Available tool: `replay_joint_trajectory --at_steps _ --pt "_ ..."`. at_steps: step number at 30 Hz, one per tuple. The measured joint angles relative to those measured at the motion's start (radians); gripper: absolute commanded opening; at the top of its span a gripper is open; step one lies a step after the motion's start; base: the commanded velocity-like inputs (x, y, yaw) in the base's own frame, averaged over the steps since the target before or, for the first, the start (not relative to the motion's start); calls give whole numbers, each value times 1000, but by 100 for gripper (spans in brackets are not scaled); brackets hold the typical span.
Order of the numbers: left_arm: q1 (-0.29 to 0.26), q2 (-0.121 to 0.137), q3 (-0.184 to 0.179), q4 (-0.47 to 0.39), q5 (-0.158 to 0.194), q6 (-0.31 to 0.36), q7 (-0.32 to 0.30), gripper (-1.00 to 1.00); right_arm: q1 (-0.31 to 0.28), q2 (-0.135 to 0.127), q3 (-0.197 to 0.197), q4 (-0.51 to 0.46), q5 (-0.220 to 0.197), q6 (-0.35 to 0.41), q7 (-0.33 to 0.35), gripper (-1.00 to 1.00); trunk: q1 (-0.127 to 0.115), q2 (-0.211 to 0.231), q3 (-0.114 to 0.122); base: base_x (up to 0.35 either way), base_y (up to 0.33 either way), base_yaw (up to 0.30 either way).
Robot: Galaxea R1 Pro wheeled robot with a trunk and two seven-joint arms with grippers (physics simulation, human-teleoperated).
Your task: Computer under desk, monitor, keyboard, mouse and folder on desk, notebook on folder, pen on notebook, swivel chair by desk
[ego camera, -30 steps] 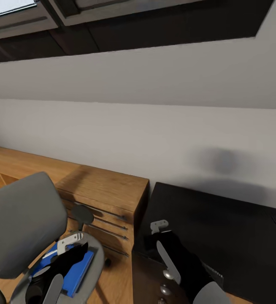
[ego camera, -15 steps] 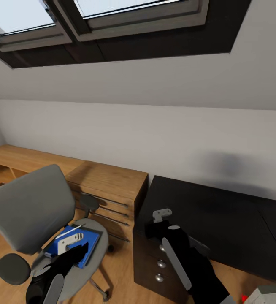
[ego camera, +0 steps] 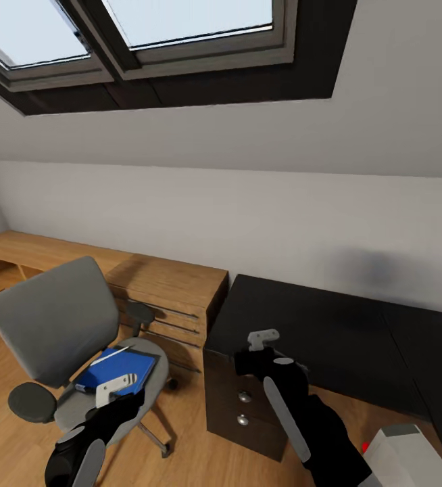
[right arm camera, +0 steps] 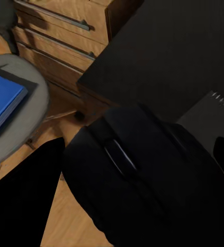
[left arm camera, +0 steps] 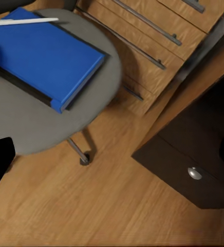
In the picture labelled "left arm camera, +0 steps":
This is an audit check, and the folder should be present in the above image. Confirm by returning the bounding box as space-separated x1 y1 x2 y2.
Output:
0 7 105 113

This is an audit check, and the swivel chair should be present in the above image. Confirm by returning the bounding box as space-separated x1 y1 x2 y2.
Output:
0 0 123 166

